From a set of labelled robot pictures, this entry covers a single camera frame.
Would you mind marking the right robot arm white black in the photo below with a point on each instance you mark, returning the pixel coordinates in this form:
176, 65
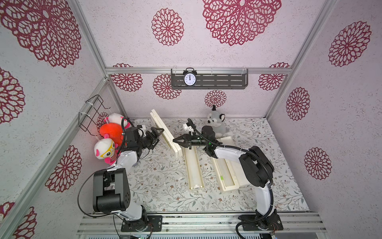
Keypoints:
258, 170

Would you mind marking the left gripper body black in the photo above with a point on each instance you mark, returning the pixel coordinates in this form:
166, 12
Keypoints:
146, 141

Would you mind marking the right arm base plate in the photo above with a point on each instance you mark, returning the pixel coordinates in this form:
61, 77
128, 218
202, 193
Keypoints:
270, 223

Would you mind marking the red plush toy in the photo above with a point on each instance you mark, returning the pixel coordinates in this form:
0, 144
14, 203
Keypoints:
112, 131

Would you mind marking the black wire basket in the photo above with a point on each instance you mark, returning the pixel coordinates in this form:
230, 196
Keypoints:
91, 120

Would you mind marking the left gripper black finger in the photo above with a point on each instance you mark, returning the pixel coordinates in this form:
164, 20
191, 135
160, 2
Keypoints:
153, 144
157, 132

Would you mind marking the white pink plush top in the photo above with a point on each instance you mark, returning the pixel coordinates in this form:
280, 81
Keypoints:
118, 119

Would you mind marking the black alarm clock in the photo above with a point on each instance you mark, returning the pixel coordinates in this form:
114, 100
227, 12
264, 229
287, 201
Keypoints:
190, 76

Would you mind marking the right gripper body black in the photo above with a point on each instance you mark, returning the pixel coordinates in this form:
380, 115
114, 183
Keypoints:
189, 141

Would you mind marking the floral table mat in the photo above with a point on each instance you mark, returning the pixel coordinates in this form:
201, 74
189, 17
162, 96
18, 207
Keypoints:
159, 180

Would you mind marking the cream dispenser base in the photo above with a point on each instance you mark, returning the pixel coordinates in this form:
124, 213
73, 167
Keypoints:
230, 175

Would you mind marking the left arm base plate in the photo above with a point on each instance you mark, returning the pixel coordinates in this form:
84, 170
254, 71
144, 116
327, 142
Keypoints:
145, 224

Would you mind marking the grey plush toy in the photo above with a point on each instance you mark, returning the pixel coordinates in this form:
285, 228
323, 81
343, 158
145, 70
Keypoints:
216, 119

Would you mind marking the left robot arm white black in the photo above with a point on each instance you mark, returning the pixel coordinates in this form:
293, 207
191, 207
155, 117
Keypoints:
111, 192

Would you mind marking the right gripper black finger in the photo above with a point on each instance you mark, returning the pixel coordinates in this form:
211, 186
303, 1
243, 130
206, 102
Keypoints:
183, 137
185, 143

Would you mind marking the grey wall shelf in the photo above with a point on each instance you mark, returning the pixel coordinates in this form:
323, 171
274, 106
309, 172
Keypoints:
212, 81

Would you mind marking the cream dispenser lid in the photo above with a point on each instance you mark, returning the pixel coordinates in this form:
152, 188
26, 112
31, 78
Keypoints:
167, 135

